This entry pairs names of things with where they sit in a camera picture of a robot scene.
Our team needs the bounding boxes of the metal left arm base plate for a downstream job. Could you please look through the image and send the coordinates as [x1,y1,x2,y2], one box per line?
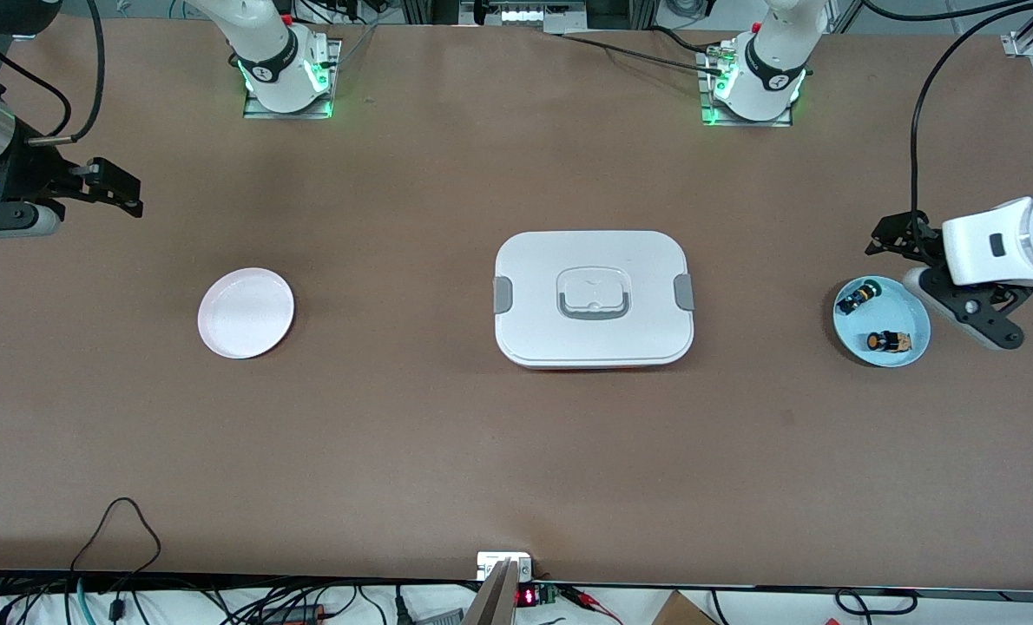
[699,48,795,128]

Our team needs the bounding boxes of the small white box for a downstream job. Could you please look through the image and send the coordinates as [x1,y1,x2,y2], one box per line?
[477,552,533,582]

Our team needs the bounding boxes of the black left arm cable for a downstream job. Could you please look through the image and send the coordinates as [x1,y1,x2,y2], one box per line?
[910,0,1033,261]

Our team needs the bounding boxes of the red and black clip leads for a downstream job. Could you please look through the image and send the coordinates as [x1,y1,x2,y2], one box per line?
[558,585,626,625]

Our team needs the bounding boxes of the grey camera post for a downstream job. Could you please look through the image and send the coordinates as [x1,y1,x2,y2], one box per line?
[463,560,519,625]

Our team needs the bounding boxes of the thin black looped cable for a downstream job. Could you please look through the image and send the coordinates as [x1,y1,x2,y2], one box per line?
[69,497,163,576]

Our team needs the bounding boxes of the light blue round plate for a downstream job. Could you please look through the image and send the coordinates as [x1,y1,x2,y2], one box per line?
[832,276,931,368]

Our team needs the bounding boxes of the green and black switch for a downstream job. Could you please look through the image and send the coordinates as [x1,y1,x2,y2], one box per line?
[836,280,882,316]

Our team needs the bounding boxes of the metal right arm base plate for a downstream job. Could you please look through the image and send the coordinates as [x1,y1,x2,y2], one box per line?
[243,39,342,120]

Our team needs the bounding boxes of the brown cardboard piece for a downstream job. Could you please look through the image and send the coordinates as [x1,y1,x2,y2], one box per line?
[651,590,719,625]

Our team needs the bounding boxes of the white lidded lunch box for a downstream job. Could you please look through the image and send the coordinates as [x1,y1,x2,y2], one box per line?
[492,230,696,372]

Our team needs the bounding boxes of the white power strip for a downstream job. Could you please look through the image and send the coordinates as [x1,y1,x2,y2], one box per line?
[482,0,589,27]

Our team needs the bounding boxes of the orange and black switch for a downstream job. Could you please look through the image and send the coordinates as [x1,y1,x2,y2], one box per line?
[865,328,914,355]

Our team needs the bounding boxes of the orange and black device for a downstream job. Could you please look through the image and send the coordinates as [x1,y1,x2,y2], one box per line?
[260,603,326,624]

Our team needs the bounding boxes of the pink round plate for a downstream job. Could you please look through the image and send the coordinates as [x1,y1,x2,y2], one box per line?
[197,267,296,360]

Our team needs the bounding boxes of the black cable across table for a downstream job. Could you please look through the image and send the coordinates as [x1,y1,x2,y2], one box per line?
[544,31,730,75]

